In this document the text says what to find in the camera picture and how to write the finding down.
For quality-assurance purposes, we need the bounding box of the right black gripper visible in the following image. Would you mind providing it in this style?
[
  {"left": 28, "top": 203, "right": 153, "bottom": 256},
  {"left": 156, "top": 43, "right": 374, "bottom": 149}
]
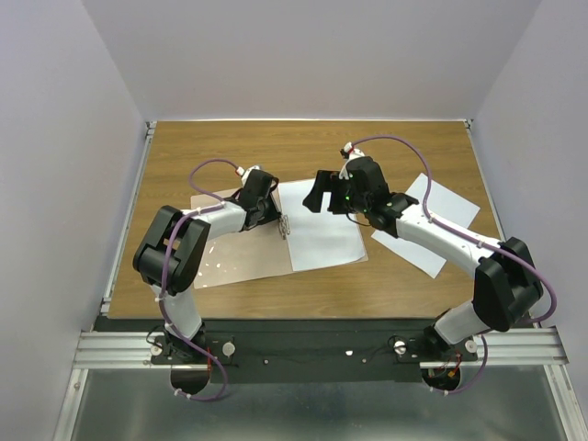
[{"left": 302, "top": 169, "right": 369, "bottom": 214}]

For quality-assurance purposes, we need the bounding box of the metal folder clip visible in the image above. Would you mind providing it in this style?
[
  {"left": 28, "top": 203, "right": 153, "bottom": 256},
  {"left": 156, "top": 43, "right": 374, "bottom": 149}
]
[{"left": 277, "top": 214, "right": 290, "bottom": 240}]

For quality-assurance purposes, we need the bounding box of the beige paper folder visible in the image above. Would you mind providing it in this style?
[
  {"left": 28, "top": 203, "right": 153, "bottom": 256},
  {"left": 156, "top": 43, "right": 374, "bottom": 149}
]
[{"left": 189, "top": 186, "right": 370, "bottom": 290}]

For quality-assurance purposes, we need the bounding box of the white paper sheet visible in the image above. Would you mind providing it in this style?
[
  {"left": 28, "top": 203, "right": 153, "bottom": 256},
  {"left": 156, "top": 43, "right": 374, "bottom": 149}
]
[
  {"left": 277, "top": 179, "right": 367, "bottom": 272},
  {"left": 370, "top": 172, "right": 481, "bottom": 279}
]

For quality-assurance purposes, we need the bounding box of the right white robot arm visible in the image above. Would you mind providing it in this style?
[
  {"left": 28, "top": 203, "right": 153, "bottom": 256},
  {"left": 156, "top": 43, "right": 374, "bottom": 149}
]
[{"left": 302, "top": 156, "right": 543, "bottom": 360}]

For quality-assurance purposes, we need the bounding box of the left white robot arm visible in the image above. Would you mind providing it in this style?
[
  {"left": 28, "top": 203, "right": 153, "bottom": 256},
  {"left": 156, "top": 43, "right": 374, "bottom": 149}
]
[{"left": 132, "top": 165, "right": 282, "bottom": 363}]

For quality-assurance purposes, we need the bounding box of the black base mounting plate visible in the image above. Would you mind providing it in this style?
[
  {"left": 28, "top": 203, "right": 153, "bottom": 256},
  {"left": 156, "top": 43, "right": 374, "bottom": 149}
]
[{"left": 147, "top": 319, "right": 484, "bottom": 392}]

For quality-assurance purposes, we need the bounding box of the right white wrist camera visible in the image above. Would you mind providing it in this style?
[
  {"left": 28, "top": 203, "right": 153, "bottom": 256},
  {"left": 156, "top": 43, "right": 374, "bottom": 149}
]
[{"left": 339, "top": 142, "right": 365, "bottom": 180}]

